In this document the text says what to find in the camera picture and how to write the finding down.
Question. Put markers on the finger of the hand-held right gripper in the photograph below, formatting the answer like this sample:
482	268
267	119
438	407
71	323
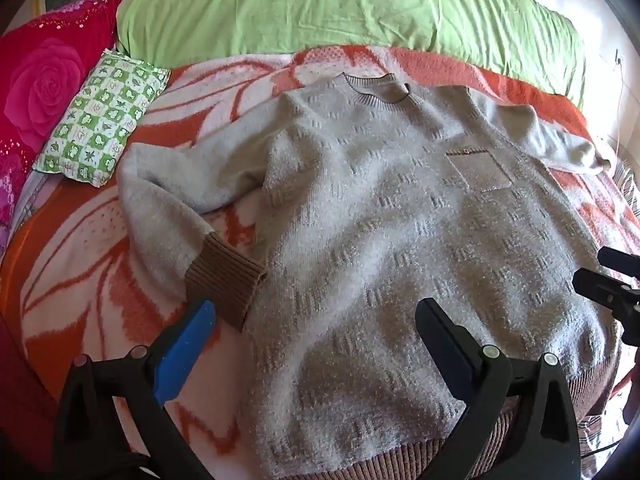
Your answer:
622	262
627	310

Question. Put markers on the red rose pillow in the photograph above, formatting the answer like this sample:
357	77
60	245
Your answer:
45	85

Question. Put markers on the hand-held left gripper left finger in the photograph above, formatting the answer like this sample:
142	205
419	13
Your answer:
186	354

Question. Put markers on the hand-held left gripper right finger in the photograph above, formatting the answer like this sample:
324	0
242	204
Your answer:
452	362

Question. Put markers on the plaid bed sheet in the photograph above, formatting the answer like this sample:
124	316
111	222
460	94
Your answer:
600	442

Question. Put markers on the green checkered small pillow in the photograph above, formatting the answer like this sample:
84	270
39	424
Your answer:
102	120

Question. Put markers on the orange and white blanket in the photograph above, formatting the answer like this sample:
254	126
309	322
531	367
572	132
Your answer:
100	270

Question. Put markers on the green quilt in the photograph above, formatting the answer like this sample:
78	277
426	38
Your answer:
325	5

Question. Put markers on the grey knit sweater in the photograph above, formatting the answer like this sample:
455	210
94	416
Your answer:
375	220

